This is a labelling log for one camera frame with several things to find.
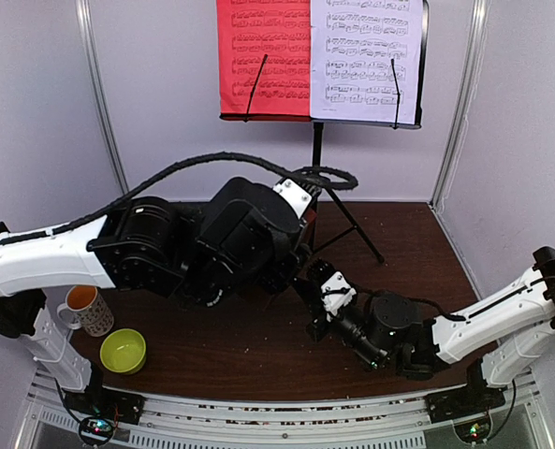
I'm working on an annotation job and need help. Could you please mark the black perforated music stand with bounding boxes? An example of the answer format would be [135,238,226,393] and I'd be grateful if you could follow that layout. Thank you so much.
[218,0,431,267]

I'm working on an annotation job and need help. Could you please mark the white sheet music page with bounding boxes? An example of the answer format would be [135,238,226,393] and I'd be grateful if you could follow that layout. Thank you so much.
[310,0,429,129]

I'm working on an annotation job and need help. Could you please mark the red sheet music page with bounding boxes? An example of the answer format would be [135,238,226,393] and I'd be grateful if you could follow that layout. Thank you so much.
[216,0,311,119]

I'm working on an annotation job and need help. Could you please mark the brown wooden metronome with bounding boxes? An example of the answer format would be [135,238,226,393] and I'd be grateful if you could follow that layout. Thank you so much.
[299,201,317,253]

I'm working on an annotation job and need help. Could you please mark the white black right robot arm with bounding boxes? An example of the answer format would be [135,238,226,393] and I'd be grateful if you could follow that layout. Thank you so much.
[293,247,555,413]

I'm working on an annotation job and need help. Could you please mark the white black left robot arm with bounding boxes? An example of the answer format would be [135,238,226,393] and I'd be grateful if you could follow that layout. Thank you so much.
[0,177,312,415]

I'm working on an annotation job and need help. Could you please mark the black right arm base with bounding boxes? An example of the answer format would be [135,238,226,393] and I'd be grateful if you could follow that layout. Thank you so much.
[425,378,505,423]

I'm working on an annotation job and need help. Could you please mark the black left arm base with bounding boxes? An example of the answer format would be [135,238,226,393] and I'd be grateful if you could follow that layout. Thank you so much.
[64,387,145,425]

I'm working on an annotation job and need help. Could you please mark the lime green bowl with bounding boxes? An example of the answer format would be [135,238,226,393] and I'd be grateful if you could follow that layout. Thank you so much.
[99,328,147,375]

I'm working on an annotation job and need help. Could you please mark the patterned mug yellow inside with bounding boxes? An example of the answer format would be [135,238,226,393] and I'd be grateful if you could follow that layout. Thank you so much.
[56,285,114,338]

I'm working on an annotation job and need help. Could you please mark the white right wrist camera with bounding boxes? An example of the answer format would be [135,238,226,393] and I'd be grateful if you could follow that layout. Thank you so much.
[307,259,358,323]

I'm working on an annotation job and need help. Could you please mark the aluminium front rail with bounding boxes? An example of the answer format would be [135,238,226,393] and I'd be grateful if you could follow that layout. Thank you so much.
[11,369,555,448]

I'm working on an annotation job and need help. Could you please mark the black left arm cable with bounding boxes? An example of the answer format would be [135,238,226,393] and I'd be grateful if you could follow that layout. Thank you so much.
[51,150,358,235]

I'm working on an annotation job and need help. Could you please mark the right aluminium frame post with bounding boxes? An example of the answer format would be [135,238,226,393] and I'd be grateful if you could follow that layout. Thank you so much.
[431,0,490,215]

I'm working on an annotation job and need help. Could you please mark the aluminium frame post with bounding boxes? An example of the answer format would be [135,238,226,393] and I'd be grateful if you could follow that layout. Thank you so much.
[75,0,129,194]
[431,0,490,215]

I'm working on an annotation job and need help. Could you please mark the left aluminium frame post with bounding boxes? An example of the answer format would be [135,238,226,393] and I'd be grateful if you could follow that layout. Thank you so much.
[75,0,129,194]

